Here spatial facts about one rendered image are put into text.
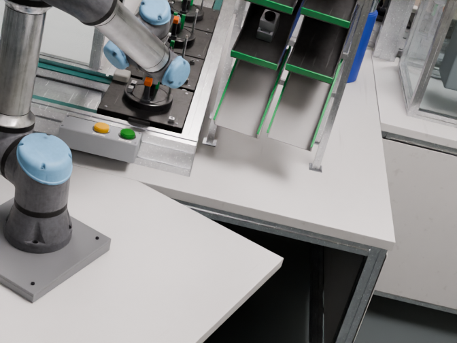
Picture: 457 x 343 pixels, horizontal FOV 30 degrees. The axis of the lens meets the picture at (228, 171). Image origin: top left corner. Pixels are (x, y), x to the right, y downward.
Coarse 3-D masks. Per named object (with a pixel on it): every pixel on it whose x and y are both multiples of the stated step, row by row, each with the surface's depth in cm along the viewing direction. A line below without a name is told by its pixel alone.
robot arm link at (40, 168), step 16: (16, 144) 184; (32, 144) 182; (48, 144) 183; (64, 144) 185; (16, 160) 182; (32, 160) 178; (48, 160) 179; (64, 160) 181; (16, 176) 182; (32, 176) 179; (48, 176) 179; (64, 176) 182; (16, 192) 184; (32, 192) 181; (48, 192) 181; (64, 192) 185; (32, 208) 183; (48, 208) 184
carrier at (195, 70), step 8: (184, 48) 265; (184, 56) 276; (192, 64) 272; (200, 64) 273; (136, 72) 258; (192, 72) 267; (200, 72) 268; (192, 80) 262; (184, 88) 256; (192, 88) 257
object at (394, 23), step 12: (396, 0) 332; (408, 0) 331; (396, 12) 334; (408, 12) 333; (384, 24) 337; (396, 24) 336; (384, 36) 340; (396, 36) 339; (384, 48) 342; (396, 48) 341
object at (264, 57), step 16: (304, 0) 236; (256, 16) 237; (288, 16) 238; (240, 32) 230; (256, 32) 233; (288, 32) 235; (240, 48) 229; (256, 48) 230; (272, 48) 230; (256, 64) 227; (272, 64) 225
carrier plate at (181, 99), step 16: (112, 80) 250; (112, 96) 241; (176, 96) 250; (192, 96) 253; (112, 112) 234; (128, 112) 235; (144, 112) 237; (160, 112) 239; (176, 112) 241; (160, 128) 235; (176, 128) 234
